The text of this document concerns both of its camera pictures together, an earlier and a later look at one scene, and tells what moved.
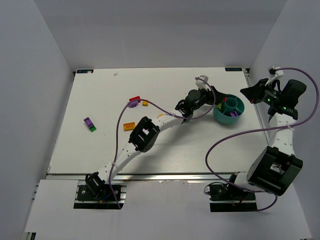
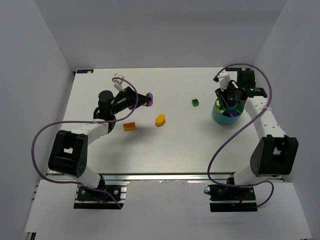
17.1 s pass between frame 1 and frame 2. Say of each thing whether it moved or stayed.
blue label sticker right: stayed
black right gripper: moved
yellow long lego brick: stayed
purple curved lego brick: stayed
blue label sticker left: stayed
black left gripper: moved
